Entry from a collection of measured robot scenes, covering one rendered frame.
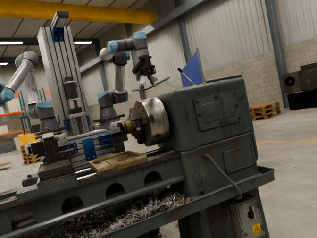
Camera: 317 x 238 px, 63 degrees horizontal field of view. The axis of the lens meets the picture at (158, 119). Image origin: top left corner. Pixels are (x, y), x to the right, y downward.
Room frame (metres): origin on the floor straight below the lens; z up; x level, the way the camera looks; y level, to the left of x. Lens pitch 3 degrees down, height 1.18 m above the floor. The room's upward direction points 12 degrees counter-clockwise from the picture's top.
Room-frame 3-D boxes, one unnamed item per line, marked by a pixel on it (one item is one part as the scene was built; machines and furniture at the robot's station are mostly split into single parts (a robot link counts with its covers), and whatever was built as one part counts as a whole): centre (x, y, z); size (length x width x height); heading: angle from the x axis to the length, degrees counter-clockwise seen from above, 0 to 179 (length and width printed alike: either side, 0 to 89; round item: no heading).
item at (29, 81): (2.14, 0.96, 1.54); 0.15 x 0.12 x 0.55; 52
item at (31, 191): (1.48, 0.69, 0.90); 0.47 x 0.30 x 0.06; 22
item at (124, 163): (1.63, 0.32, 0.89); 0.36 x 0.30 x 0.04; 22
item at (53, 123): (2.05, 0.86, 1.21); 0.15 x 0.15 x 0.10
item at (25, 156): (10.26, 4.79, 0.36); 1.26 x 0.86 x 0.73; 140
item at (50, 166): (1.51, 0.66, 0.95); 0.43 x 0.17 x 0.05; 22
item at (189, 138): (1.90, -0.30, 1.06); 0.59 x 0.48 x 0.39; 112
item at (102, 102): (2.31, 0.42, 1.33); 0.13 x 0.12 x 0.14; 113
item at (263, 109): (9.09, -3.61, 0.22); 1.25 x 0.86 x 0.44; 132
